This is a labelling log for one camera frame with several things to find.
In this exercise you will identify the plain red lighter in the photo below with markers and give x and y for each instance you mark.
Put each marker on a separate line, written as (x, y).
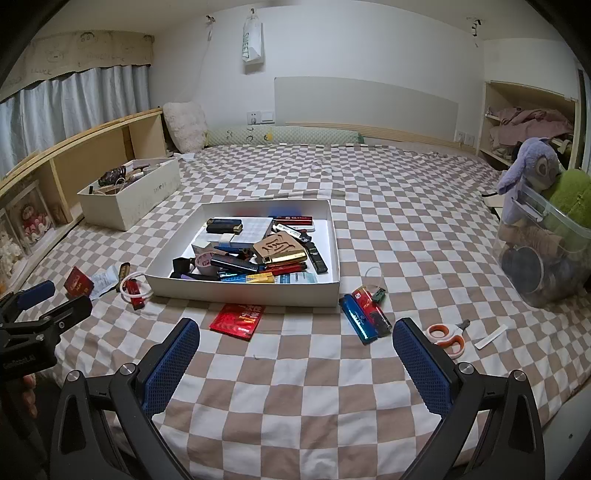
(134, 295)

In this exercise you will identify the green bolster pillow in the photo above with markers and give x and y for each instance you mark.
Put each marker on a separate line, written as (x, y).
(286, 136)

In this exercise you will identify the white paper receipt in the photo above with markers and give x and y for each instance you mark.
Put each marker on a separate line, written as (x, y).
(104, 279)

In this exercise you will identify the beige curtain valance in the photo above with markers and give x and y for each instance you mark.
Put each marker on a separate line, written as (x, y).
(83, 50)

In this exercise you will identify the small brown case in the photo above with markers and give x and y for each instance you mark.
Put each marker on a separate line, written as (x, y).
(123, 270)

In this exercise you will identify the white paper strip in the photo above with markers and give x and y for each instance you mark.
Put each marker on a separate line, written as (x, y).
(491, 336)

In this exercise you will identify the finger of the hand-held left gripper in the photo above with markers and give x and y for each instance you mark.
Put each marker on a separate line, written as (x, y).
(69, 311)
(37, 291)

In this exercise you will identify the round metal rimmed lid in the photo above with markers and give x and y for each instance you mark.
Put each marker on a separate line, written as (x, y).
(521, 270)

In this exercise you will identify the small black box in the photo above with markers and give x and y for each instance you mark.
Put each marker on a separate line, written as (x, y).
(180, 266)

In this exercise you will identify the framed doll display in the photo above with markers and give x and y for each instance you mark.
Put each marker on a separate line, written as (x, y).
(32, 221)

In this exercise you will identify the orange white scissors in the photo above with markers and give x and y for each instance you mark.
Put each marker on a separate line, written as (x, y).
(447, 339)

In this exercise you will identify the person's left hand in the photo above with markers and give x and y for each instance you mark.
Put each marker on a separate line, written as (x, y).
(28, 390)

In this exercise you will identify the red printed lighter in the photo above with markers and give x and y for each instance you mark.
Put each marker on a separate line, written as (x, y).
(369, 304)

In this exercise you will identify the gold metallic lighter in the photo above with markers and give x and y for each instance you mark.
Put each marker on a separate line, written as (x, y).
(286, 258)

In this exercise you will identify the wooden open cabinet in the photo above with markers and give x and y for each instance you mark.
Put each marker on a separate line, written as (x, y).
(485, 120)

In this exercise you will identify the clear plastic bin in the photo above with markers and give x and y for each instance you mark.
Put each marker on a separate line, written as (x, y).
(531, 272)

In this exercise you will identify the white paper bag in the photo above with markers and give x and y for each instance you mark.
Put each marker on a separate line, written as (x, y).
(252, 41)

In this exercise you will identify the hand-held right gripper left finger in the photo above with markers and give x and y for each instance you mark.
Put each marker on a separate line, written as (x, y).
(171, 364)

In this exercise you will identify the brown hair clip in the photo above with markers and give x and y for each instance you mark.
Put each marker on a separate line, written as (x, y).
(113, 176)

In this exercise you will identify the checkered bed sheet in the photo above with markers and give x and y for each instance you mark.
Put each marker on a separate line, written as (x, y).
(286, 406)

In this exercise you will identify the purple plush toy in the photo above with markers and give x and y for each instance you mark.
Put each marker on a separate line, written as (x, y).
(531, 161)

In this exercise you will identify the wooden bedside shelf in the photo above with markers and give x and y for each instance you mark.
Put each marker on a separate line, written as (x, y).
(92, 134)

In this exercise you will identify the white fluffy pillow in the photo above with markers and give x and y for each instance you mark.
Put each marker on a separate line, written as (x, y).
(184, 124)

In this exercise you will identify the small white box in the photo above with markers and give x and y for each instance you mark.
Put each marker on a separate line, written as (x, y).
(205, 244)

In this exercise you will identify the pink printed tape roll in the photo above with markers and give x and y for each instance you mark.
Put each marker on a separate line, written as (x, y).
(203, 261)

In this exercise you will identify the green plush toy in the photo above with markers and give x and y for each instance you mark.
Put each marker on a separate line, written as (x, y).
(575, 198)

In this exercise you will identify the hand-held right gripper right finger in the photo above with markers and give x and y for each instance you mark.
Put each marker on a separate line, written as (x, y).
(425, 369)

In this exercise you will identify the pile of pink clothes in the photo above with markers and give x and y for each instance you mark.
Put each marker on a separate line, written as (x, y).
(531, 122)

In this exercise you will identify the white shallow cardboard container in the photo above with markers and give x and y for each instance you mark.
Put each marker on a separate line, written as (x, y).
(240, 290)

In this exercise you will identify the white storage box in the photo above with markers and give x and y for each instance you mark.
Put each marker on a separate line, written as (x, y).
(138, 203)

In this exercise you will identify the grey blue curtain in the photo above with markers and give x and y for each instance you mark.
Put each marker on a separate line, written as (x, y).
(69, 106)

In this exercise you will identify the small green clip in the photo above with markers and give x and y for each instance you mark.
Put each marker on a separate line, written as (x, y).
(379, 294)

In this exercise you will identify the blue metallic lighter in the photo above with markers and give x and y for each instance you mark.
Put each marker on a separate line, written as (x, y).
(358, 321)

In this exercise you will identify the light blue mask packet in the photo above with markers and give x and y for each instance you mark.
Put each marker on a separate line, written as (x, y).
(298, 278)

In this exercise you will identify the tan carved wooden plaque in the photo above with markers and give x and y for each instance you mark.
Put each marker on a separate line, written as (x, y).
(277, 244)

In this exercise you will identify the heap of assorted lighters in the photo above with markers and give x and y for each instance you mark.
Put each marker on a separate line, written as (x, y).
(231, 265)

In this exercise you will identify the white grid pattern box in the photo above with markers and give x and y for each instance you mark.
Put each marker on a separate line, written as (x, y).
(251, 228)

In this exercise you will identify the clear plastic loop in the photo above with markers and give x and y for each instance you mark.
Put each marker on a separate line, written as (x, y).
(383, 279)

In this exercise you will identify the red flat packet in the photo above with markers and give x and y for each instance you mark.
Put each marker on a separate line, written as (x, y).
(238, 321)

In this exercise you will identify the red cigarette pack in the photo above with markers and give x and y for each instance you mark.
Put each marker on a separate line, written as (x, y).
(78, 281)

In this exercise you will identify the white wall socket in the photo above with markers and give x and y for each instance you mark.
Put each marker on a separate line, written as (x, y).
(261, 117)
(465, 137)

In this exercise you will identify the beige flat bag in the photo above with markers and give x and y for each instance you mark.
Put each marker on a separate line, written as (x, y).
(495, 203)

